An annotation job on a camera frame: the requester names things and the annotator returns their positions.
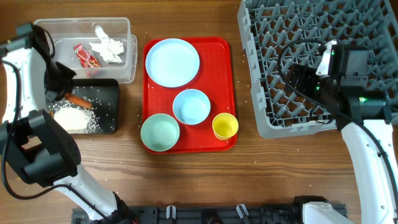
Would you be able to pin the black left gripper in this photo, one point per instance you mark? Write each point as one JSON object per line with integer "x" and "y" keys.
{"x": 51, "y": 95}

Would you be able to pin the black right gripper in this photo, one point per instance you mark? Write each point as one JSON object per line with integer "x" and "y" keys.
{"x": 298, "y": 76}

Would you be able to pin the orange carrot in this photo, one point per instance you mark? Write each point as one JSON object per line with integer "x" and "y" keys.
{"x": 78, "y": 101}

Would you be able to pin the red snack wrapper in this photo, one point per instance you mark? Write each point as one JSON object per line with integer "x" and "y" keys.
{"x": 86, "y": 59}

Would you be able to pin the white tissue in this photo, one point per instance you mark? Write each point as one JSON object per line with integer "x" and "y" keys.
{"x": 108, "y": 48}

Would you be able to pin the yellow plastic cup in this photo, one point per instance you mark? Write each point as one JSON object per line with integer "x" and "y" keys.
{"x": 225, "y": 126}

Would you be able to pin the pale green bowl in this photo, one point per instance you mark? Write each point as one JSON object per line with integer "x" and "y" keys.
{"x": 160, "y": 132}

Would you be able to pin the light blue bowl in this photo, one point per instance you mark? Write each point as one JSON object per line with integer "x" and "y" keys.
{"x": 191, "y": 106}

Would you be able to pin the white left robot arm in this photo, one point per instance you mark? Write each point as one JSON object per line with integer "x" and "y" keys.
{"x": 37, "y": 154}

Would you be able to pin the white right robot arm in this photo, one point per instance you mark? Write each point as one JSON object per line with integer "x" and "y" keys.
{"x": 364, "y": 118}

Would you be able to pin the black waste tray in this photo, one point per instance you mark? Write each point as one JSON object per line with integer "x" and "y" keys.
{"x": 103, "y": 94}

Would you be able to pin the grey dishwasher rack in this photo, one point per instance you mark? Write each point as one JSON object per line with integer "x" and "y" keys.
{"x": 278, "y": 34}

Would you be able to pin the white rice pile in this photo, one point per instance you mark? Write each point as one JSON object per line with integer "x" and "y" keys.
{"x": 74, "y": 119}

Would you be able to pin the clear plastic bin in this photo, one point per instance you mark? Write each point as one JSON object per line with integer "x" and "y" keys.
{"x": 67, "y": 33}

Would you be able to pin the red serving tray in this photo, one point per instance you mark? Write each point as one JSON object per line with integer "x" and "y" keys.
{"x": 186, "y": 84}

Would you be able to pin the light blue plate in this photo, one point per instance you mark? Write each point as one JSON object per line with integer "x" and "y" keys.
{"x": 172, "y": 63}

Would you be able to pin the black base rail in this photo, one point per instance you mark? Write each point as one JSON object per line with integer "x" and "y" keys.
{"x": 276, "y": 213}

